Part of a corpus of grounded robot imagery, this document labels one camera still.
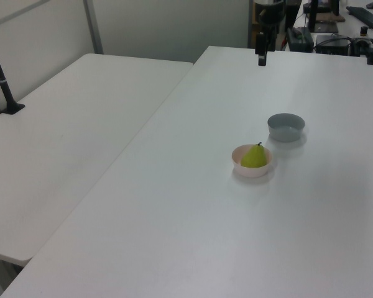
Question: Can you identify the black electronics box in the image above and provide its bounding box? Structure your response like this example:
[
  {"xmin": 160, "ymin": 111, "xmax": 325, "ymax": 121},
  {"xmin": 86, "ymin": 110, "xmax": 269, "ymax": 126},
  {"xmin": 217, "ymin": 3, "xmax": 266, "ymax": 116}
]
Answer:
[{"xmin": 315, "ymin": 34, "xmax": 352, "ymax": 55}]

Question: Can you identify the black device with cables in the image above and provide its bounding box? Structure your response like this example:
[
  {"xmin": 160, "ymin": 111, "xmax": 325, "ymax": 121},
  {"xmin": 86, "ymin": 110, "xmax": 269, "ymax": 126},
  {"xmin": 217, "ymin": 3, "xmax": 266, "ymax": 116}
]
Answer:
[{"xmin": 286, "ymin": 27, "xmax": 314, "ymax": 52}]

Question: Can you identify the green pear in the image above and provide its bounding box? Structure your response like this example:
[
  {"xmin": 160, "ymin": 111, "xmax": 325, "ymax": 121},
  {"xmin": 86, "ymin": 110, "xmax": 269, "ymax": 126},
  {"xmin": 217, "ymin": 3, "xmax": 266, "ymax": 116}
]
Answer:
[{"xmin": 240, "ymin": 142, "xmax": 267, "ymax": 169}]

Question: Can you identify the grey bowl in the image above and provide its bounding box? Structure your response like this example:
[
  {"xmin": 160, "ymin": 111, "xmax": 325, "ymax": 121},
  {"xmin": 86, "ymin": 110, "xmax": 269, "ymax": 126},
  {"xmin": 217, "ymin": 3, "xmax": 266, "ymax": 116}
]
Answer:
[{"xmin": 267, "ymin": 112, "xmax": 306, "ymax": 143}]

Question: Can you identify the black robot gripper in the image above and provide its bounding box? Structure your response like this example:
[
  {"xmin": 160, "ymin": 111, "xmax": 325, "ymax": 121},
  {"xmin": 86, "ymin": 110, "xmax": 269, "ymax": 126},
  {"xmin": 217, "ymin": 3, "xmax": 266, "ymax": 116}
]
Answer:
[{"xmin": 254, "ymin": 0, "xmax": 284, "ymax": 67}]

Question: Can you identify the black monitor stand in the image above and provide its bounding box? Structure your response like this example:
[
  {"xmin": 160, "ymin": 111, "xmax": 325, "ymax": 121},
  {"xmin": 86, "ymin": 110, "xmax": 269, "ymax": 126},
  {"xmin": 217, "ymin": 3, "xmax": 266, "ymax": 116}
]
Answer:
[{"xmin": 308, "ymin": 0, "xmax": 340, "ymax": 34}]

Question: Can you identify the black keyboard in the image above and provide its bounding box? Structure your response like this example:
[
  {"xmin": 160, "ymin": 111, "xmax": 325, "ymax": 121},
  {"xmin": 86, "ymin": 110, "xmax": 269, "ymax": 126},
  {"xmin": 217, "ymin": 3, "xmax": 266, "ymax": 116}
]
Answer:
[{"xmin": 346, "ymin": 6, "xmax": 373, "ymax": 31}]

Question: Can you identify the black camera stand pole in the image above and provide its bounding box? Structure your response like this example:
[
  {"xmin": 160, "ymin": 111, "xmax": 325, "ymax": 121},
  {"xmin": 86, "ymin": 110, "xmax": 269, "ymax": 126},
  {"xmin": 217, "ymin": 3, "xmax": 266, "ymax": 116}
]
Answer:
[{"xmin": 0, "ymin": 27, "xmax": 26, "ymax": 115}]

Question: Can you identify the pink bowl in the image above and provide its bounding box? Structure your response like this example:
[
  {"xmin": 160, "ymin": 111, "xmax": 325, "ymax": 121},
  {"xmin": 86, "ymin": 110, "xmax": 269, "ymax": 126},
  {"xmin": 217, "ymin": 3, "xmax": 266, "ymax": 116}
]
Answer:
[{"xmin": 231, "ymin": 143, "xmax": 274, "ymax": 178}]

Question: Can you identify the brown pad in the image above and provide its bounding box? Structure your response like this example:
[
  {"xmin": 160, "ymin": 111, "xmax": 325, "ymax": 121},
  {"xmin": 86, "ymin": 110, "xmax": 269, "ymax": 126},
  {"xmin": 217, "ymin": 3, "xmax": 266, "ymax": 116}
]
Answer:
[{"xmin": 316, "ymin": 11, "xmax": 346, "ymax": 24}]

